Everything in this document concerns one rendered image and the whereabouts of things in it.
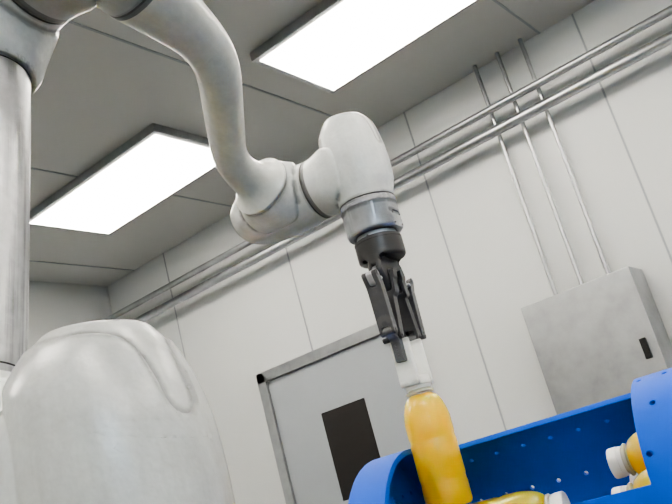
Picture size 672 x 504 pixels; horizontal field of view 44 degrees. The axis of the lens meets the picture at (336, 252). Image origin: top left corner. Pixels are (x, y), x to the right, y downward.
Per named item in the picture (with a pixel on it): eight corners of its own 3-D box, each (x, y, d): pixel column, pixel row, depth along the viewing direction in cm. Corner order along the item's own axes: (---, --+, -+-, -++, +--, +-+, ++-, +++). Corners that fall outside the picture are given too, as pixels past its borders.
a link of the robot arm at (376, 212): (405, 199, 134) (415, 233, 133) (357, 220, 138) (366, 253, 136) (379, 187, 127) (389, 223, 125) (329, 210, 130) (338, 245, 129)
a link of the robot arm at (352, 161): (411, 197, 135) (344, 228, 141) (386, 112, 139) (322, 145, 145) (378, 184, 125) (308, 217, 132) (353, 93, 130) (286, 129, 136)
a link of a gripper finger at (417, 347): (401, 344, 128) (404, 344, 129) (414, 389, 126) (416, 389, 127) (419, 338, 127) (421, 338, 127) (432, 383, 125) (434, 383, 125)
